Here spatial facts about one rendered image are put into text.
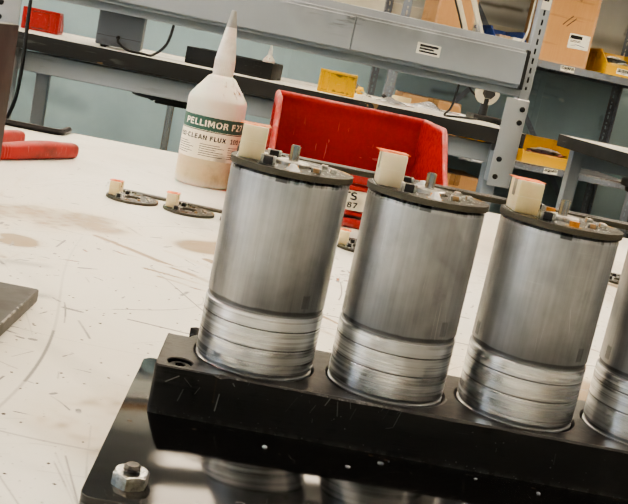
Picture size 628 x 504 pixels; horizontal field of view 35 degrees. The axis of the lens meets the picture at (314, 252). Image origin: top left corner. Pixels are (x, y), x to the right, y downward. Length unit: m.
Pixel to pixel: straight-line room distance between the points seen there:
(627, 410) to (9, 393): 0.13
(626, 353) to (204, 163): 0.38
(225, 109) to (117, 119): 4.12
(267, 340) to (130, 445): 0.03
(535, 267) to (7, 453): 0.11
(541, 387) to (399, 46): 2.38
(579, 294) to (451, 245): 0.03
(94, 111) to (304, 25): 2.28
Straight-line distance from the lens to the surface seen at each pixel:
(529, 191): 0.20
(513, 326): 0.20
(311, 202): 0.19
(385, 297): 0.19
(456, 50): 2.60
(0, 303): 0.28
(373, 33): 2.55
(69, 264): 0.34
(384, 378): 0.20
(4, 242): 0.36
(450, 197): 0.20
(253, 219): 0.19
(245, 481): 0.18
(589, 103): 5.00
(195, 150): 0.56
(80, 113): 4.69
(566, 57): 4.51
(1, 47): 0.26
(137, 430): 0.19
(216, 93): 0.56
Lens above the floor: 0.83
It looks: 11 degrees down
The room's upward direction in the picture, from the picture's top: 12 degrees clockwise
